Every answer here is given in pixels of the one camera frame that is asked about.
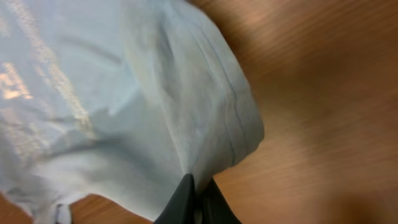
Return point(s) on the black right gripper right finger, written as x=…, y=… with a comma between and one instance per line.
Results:
x=214, y=207

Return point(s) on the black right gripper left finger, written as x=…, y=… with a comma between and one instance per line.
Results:
x=181, y=206

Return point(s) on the light blue printed t-shirt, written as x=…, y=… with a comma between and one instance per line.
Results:
x=119, y=99

